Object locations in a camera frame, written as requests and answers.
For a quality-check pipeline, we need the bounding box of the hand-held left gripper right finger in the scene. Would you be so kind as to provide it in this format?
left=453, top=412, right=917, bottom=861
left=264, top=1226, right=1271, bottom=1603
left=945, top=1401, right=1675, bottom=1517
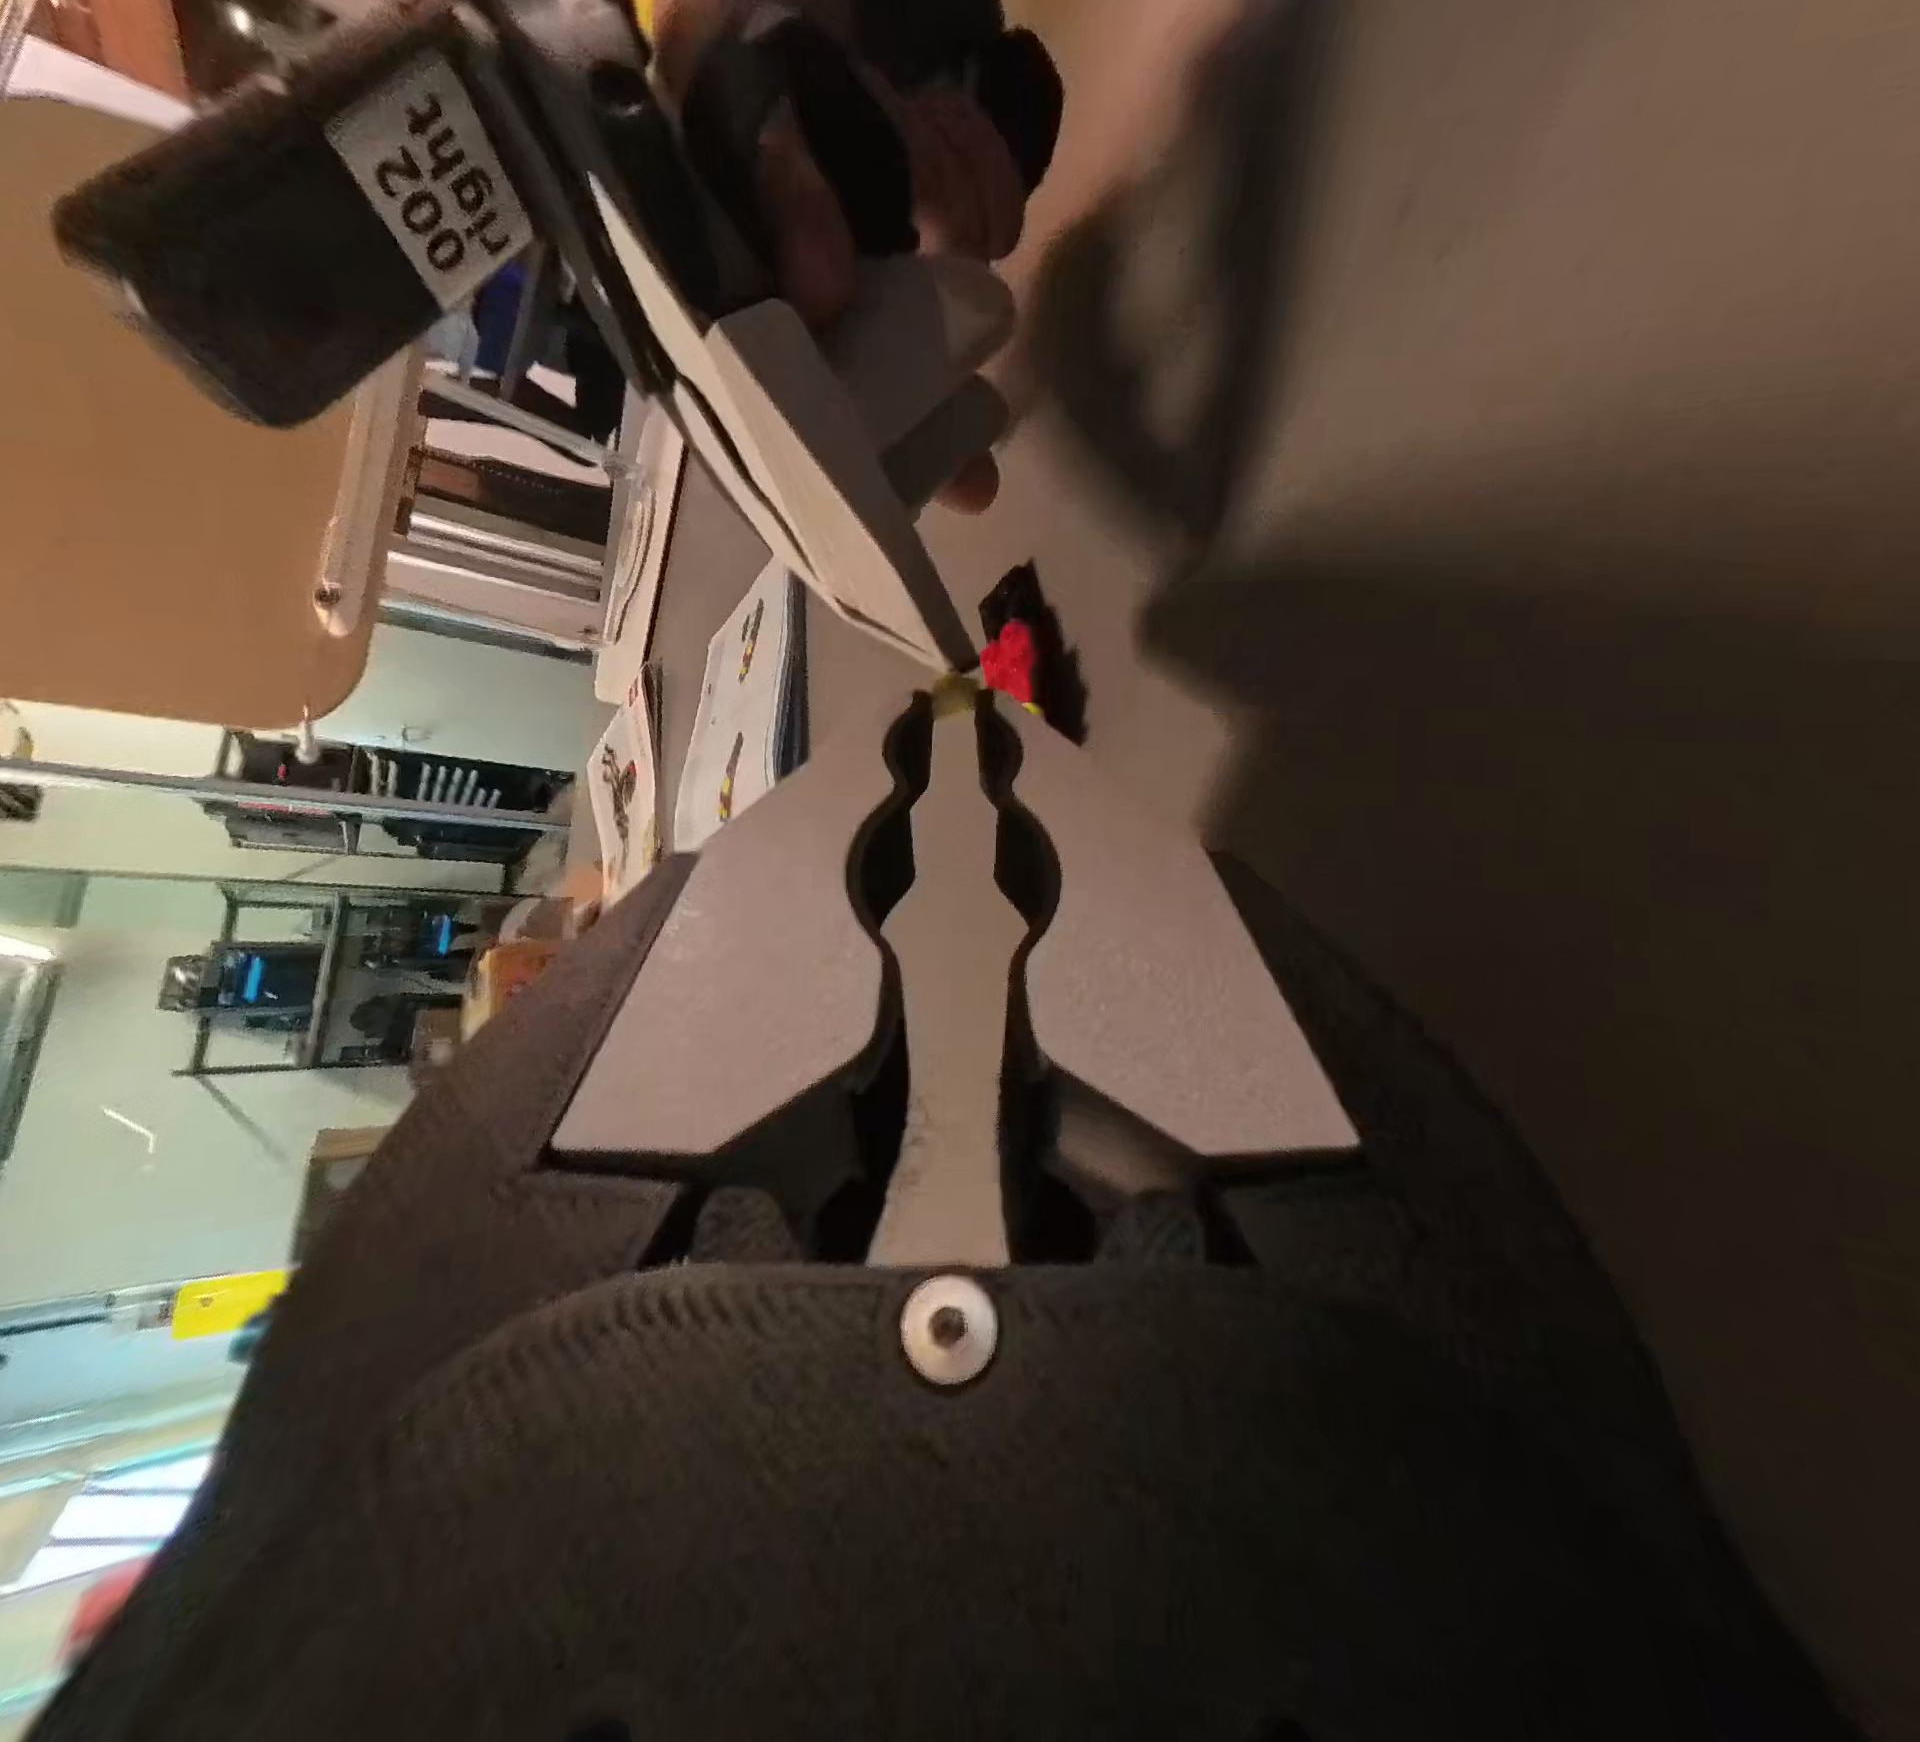
left=970, top=698, right=1364, bottom=1244

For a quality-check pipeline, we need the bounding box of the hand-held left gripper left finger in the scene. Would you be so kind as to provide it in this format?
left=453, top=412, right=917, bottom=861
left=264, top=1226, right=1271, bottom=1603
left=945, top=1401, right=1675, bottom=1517
left=547, top=688, right=920, bottom=1240

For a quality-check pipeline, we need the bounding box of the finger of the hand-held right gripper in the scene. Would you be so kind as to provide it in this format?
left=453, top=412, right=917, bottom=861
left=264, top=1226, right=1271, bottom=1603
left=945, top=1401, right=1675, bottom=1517
left=590, top=170, right=988, bottom=674
left=643, top=377, right=950, bottom=674

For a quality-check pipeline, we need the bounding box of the black lego plate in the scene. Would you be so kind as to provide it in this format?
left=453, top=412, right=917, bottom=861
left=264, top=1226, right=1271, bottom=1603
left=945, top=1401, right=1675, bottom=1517
left=979, top=560, right=1091, bottom=748

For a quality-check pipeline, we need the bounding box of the lego instruction booklet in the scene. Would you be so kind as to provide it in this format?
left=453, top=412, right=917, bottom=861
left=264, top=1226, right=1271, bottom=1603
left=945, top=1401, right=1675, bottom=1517
left=673, top=564, right=813, bottom=855

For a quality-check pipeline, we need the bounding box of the person's right hand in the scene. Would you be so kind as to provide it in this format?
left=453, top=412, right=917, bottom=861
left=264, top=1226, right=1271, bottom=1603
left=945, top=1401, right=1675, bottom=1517
left=643, top=0, right=1070, bottom=518

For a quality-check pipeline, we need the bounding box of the white stand base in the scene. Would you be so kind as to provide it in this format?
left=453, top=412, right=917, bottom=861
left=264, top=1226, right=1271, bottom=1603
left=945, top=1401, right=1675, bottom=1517
left=591, top=425, right=692, bottom=712

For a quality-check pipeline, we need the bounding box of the light wooden table board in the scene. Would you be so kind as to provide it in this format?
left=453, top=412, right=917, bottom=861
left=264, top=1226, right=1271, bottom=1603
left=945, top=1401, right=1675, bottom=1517
left=0, top=93, right=431, bottom=735

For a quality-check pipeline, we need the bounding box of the black equipment rack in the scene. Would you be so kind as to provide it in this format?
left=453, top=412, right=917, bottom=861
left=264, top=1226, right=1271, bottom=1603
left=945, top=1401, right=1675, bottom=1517
left=162, top=726, right=581, bottom=1079

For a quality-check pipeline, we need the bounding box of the yellow sign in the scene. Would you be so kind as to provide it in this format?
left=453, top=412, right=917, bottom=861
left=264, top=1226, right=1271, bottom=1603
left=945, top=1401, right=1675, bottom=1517
left=169, top=1269, right=291, bottom=1343

